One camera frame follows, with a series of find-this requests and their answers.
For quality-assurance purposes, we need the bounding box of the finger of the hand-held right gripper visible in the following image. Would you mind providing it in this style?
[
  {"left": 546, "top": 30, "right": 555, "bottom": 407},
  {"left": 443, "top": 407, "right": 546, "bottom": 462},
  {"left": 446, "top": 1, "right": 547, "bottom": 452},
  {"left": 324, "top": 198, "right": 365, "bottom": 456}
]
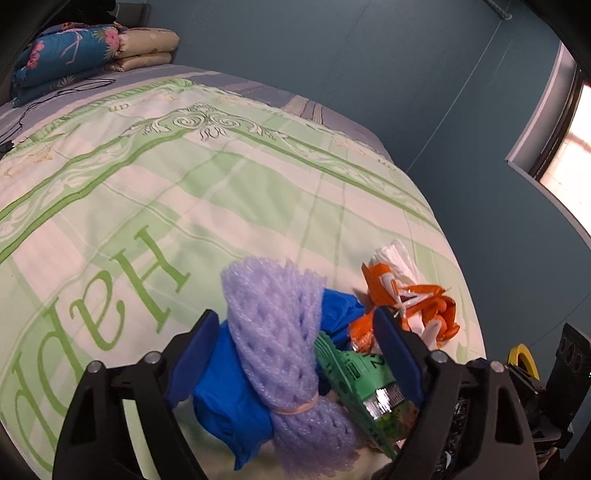
[{"left": 548, "top": 323, "right": 591, "bottom": 393}]

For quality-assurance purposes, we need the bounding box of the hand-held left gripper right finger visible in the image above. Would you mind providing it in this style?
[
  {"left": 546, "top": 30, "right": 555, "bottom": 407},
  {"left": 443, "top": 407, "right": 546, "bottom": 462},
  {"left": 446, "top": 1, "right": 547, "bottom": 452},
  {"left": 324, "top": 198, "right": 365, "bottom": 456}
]
[{"left": 372, "top": 305, "right": 541, "bottom": 480}]

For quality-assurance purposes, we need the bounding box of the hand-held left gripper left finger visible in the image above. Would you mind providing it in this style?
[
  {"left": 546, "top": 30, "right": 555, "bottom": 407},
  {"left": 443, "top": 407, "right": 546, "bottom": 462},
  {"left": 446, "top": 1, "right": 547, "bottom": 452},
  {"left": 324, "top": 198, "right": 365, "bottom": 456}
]
[{"left": 53, "top": 309, "right": 220, "bottom": 480}]

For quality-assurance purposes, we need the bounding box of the green snack packet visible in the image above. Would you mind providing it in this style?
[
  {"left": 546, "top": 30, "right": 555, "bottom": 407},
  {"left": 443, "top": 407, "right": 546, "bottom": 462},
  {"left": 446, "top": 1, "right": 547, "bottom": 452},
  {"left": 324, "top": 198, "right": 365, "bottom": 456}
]
[{"left": 314, "top": 333, "right": 421, "bottom": 460}]

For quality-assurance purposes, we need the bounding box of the yellow-rimmed trash bin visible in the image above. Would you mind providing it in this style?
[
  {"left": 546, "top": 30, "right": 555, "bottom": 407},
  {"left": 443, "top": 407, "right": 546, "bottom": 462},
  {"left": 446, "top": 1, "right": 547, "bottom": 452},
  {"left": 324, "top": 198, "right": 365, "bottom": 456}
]
[{"left": 438, "top": 344, "right": 543, "bottom": 472}]

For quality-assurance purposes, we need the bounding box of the purple foam fruit net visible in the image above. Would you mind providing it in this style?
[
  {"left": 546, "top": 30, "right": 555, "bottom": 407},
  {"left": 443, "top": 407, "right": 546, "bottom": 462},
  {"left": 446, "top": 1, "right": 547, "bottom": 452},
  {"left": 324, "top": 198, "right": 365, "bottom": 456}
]
[{"left": 221, "top": 257, "right": 370, "bottom": 478}]

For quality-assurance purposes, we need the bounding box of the orange plastic wrapper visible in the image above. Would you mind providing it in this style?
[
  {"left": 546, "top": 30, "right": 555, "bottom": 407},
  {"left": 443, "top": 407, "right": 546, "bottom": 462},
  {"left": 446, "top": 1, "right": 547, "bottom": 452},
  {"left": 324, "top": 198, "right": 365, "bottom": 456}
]
[{"left": 348, "top": 261, "right": 451, "bottom": 354}]

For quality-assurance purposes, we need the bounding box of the white crumpled tissue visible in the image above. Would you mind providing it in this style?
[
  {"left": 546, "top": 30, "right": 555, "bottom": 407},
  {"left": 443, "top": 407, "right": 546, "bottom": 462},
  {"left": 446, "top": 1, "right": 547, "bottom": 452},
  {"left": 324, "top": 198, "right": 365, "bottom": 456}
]
[{"left": 373, "top": 239, "right": 419, "bottom": 284}]

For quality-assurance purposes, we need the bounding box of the green printed bedspread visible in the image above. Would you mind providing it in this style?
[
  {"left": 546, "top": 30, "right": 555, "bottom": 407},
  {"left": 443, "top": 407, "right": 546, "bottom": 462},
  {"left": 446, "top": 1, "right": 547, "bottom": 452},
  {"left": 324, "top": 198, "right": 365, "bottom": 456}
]
[{"left": 0, "top": 78, "right": 488, "bottom": 480}]

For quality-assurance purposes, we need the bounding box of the window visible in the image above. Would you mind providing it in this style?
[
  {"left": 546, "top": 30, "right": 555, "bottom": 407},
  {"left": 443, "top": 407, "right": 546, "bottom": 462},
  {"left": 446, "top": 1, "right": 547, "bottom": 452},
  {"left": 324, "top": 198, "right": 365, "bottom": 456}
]
[{"left": 505, "top": 41, "right": 591, "bottom": 241}]

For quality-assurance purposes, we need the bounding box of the grey-blue striped bed sheet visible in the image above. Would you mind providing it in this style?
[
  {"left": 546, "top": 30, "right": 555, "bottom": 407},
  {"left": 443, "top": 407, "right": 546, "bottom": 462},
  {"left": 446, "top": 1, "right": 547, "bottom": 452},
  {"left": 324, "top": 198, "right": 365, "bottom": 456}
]
[{"left": 0, "top": 62, "right": 393, "bottom": 162}]

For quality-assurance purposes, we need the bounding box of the beige folded quilt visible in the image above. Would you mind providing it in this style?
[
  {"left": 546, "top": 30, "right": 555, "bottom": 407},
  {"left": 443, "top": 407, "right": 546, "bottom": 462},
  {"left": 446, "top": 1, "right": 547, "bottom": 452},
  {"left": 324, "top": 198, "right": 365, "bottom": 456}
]
[{"left": 108, "top": 28, "right": 181, "bottom": 72}]

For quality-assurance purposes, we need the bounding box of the floral blue folded quilt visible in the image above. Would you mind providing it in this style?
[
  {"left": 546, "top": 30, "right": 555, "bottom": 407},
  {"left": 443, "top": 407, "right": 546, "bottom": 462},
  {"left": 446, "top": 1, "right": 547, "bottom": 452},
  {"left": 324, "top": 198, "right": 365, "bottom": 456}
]
[{"left": 11, "top": 23, "right": 125, "bottom": 108}]

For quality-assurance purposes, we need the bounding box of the dark headboard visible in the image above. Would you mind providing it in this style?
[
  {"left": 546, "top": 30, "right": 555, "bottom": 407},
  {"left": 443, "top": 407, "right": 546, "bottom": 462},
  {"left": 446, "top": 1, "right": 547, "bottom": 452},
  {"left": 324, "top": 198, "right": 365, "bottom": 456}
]
[{"left": 99, "top": 0, "right": 153, "bottom": 31}]

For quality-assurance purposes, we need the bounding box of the thin wall cable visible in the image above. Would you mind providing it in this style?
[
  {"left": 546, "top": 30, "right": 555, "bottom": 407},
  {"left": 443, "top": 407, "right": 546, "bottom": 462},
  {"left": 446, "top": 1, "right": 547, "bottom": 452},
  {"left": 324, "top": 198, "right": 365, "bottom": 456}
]
[{"left": 406, "top": 14, "right": 509, "bottom": 176}]

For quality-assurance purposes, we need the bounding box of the black cable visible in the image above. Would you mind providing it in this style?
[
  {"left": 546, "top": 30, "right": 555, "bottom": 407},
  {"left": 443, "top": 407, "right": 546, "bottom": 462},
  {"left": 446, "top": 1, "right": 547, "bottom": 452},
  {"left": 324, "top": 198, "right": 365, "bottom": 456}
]
[{"left": 0, "top": 78, "right": 116, "bottom": 155}]

